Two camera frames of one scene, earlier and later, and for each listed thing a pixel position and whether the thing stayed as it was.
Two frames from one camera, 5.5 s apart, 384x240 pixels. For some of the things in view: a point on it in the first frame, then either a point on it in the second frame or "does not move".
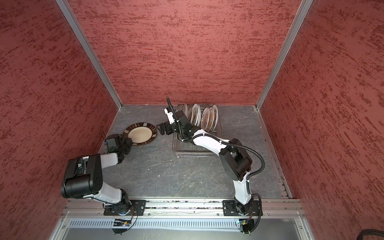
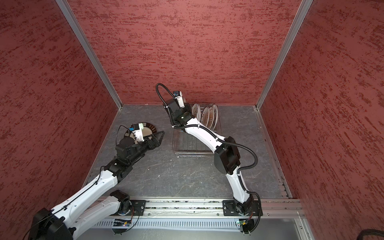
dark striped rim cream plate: (140, 133) does not move
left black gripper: (129, 142) to (157, 143)
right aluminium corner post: (291, 36) does not move
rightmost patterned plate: (216, 111) does not move
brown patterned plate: (205, 118) does not move
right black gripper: (163, 128) to (188, 107)
